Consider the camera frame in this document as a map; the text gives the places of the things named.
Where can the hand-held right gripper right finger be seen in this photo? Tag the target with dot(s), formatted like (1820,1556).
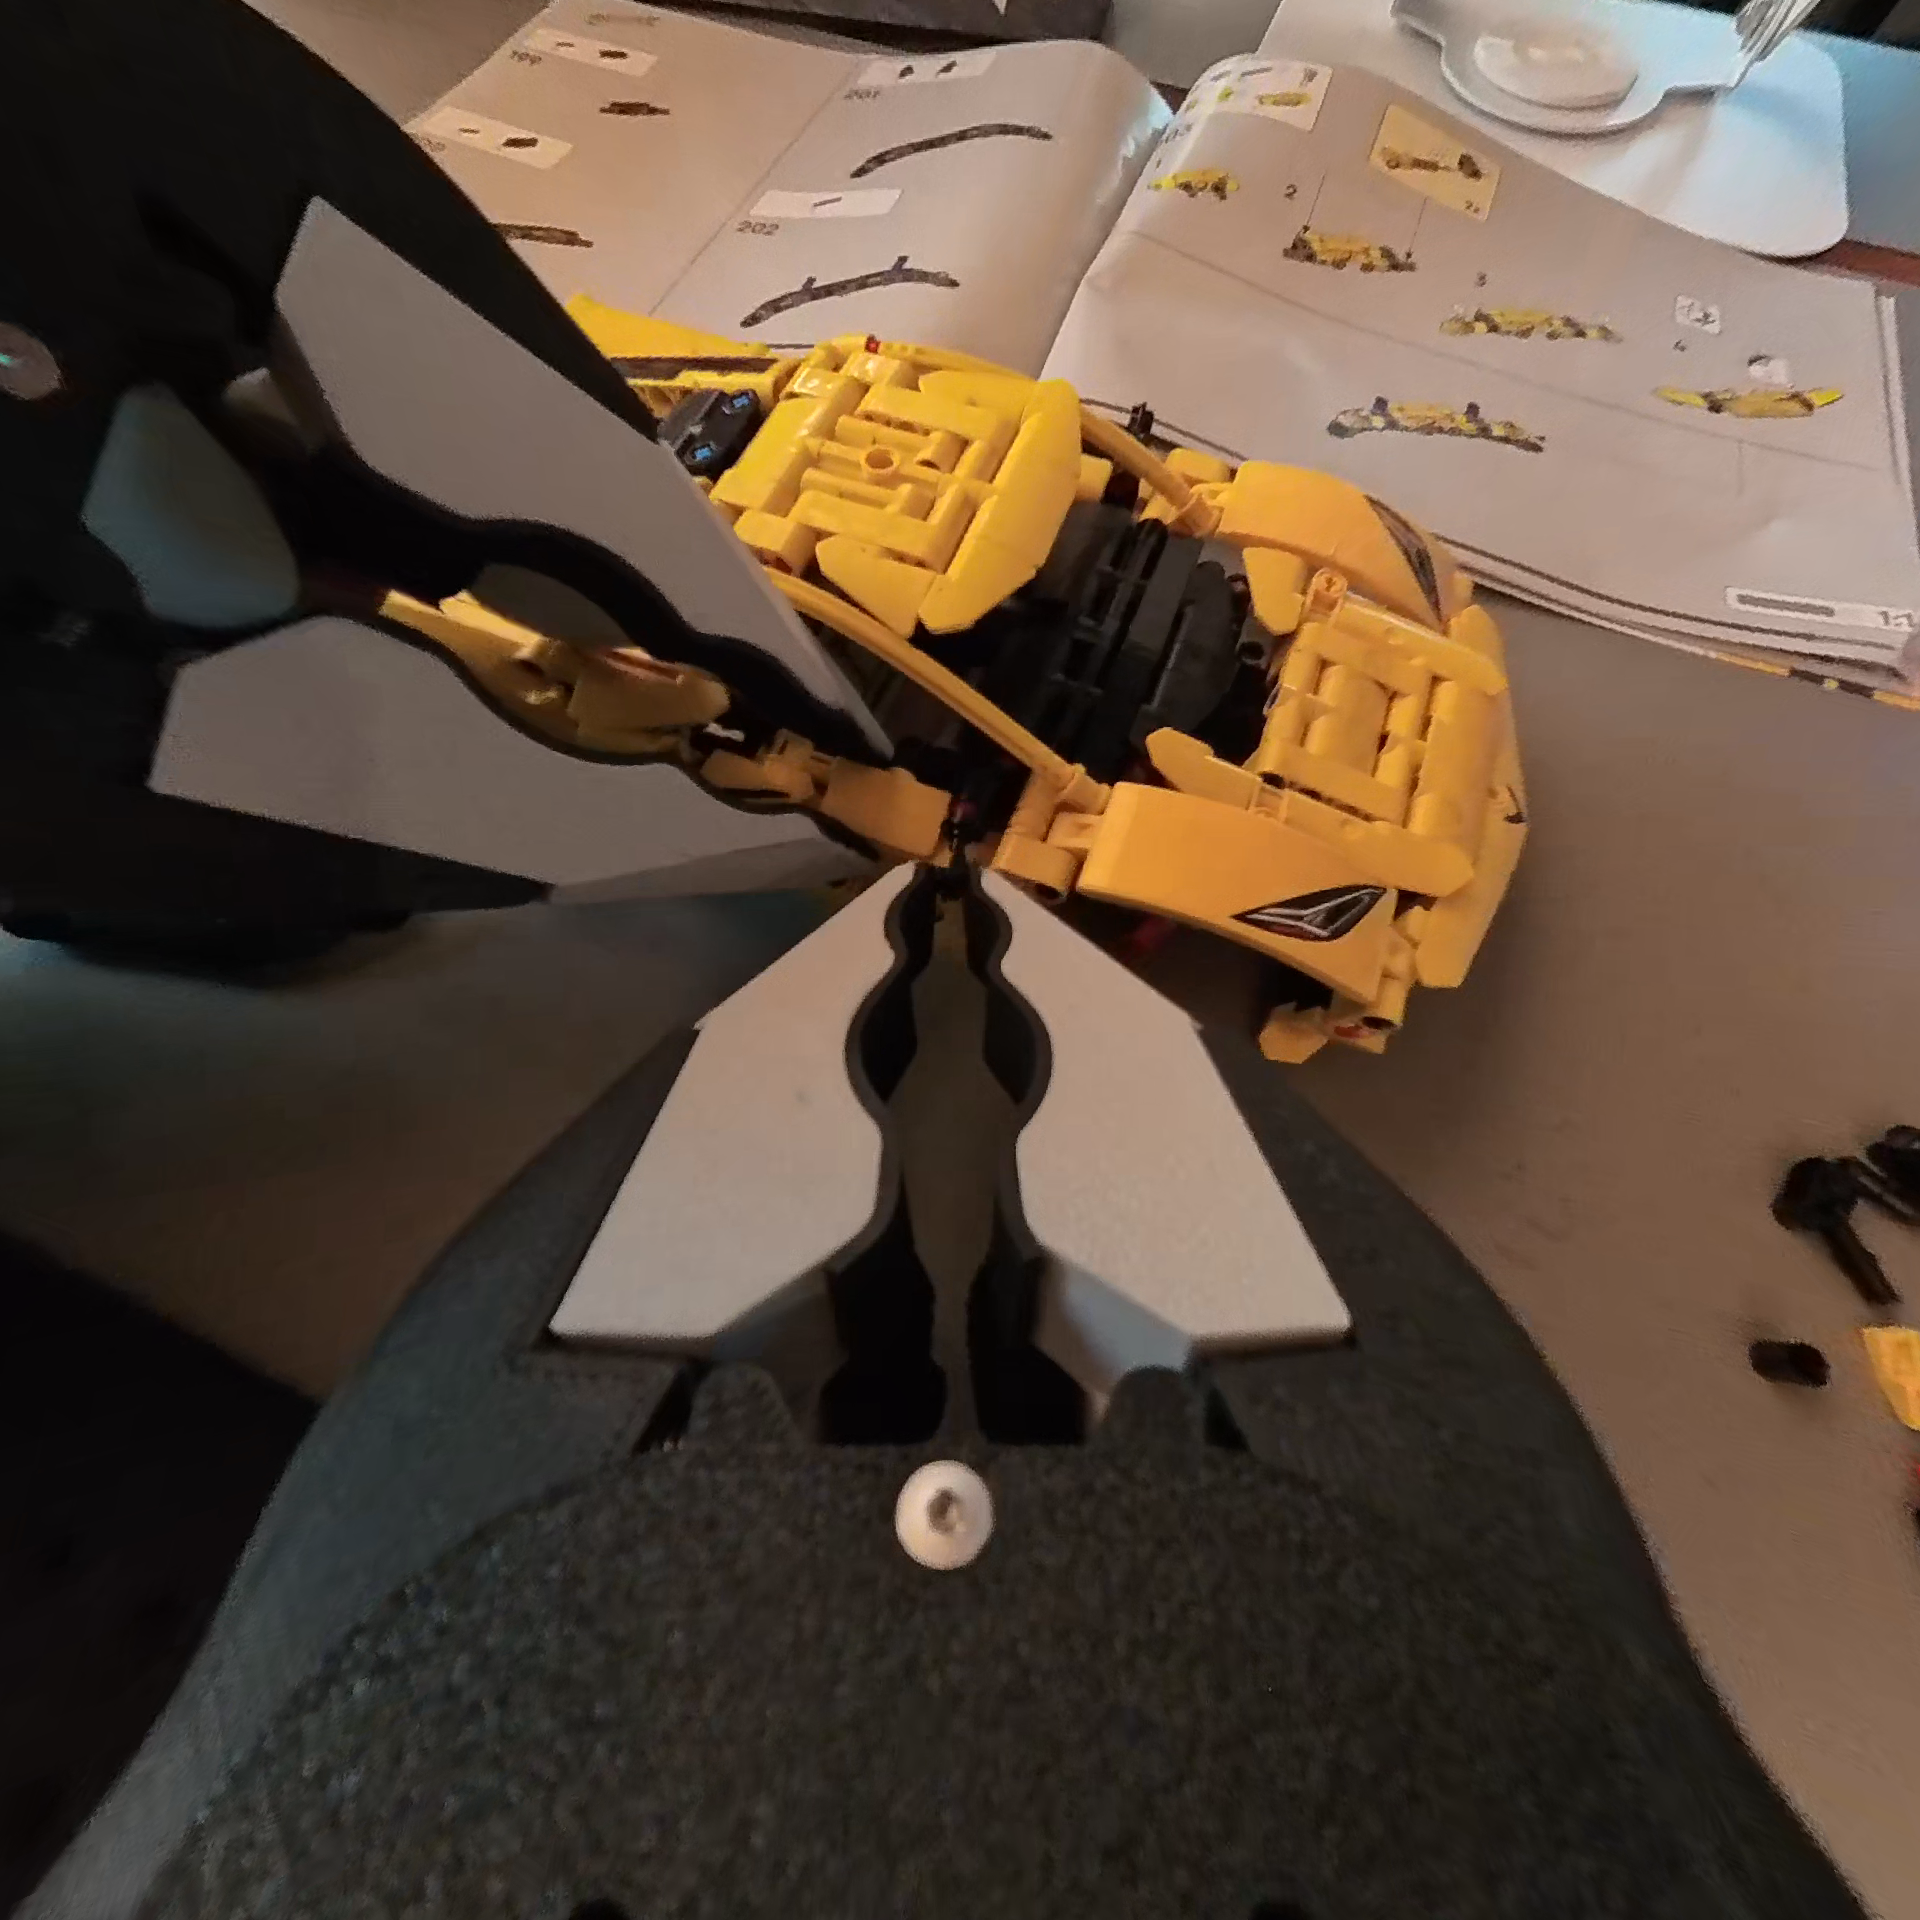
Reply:
(1172,1171)

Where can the white folding stand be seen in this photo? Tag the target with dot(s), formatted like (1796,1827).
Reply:
(1725,166)

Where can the yellow brick toy car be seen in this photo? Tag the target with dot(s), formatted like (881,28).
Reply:
(1277,839)

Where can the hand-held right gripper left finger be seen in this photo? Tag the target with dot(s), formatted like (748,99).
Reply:
(750,1155)

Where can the grey desk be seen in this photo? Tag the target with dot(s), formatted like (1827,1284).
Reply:
(1652,931)

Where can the open instruction booklet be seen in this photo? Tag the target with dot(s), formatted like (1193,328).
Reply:
(1501,224)

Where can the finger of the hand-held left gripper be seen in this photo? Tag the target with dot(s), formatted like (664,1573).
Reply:
(495,390)
(375,780)

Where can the yellow and black loose bricks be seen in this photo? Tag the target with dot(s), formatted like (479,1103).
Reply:
(1830,1202)

